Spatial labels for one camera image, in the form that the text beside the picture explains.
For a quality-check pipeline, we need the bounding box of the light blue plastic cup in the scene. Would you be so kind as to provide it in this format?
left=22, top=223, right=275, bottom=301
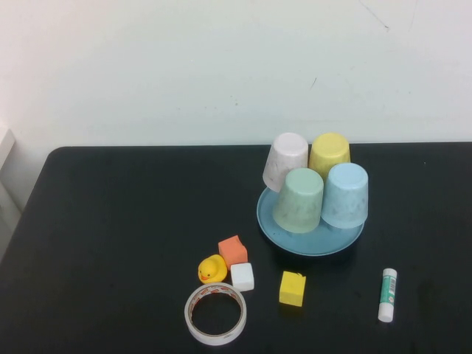
left=321, top=162, right=369, bottom=229

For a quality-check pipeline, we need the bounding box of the pale pink plastic cup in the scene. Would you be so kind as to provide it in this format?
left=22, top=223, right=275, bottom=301
left=262, top=131, right=309, bottom=192

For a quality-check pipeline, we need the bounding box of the pale green plastic cup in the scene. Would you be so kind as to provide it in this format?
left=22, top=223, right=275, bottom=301
left=272, top=167, right=325, bottom=235

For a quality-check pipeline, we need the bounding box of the yellow plastic cup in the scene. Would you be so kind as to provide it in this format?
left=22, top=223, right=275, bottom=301
left=308, top=132, right=351, bottom=178

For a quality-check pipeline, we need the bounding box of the blue cup stand with pegs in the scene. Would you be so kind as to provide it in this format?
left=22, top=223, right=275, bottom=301
left=256, top=186, right=365, bottom=257

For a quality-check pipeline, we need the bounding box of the orange foam cube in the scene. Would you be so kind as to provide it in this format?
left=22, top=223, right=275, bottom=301
left=218, top=235, right=248, bottom=267

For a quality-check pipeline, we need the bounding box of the yellow rubber duck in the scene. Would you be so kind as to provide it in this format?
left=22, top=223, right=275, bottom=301
left=198, top=254, right=229, bottom=285

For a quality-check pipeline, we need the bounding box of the white foam cube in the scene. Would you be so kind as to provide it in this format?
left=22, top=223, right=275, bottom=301
left=230, top=262, right=255, bottom=293

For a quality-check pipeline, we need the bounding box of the yellow foam cube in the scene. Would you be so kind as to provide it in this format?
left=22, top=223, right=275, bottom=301
left=279, top=271, right=307, bottom=307

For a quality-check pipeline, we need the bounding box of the white adhesive tape roll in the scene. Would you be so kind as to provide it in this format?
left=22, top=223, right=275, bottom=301
left=183, top=282, right=247, bottom=347

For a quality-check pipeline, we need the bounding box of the green and white glue stick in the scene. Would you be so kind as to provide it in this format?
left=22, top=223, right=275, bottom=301
left=378, top=268, right=400, bottom=324

